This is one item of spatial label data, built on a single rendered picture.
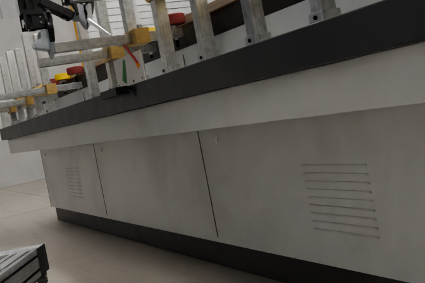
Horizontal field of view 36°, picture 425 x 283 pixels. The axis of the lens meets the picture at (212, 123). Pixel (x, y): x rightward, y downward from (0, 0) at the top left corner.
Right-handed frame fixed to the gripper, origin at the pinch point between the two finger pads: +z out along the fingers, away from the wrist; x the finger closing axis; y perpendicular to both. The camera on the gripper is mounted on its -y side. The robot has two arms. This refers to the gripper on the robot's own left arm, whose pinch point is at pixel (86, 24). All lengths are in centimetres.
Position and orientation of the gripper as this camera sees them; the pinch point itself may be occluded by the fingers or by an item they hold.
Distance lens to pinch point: 234.6
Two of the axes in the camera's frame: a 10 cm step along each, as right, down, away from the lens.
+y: -7.3, 1.2, 6.8
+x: -6.6, 1.4, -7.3
